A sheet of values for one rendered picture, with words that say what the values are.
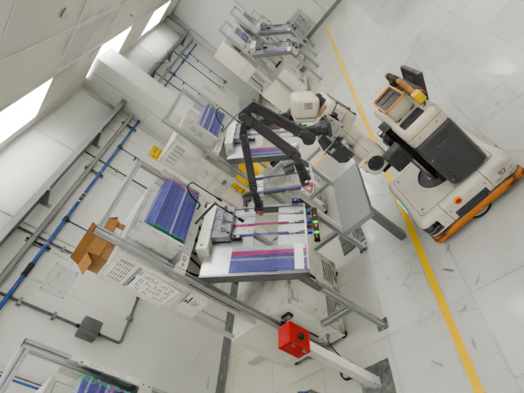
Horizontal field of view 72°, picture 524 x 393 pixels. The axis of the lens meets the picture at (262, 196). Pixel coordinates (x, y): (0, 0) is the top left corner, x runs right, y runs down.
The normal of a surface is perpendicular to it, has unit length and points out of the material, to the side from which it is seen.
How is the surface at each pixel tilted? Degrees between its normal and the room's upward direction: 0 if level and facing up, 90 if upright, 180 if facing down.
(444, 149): 90
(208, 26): 90
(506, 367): 0
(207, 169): 90
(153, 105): 90
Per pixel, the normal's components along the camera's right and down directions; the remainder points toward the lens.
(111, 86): -0.05, 0.60
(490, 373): -0.77, -0.53
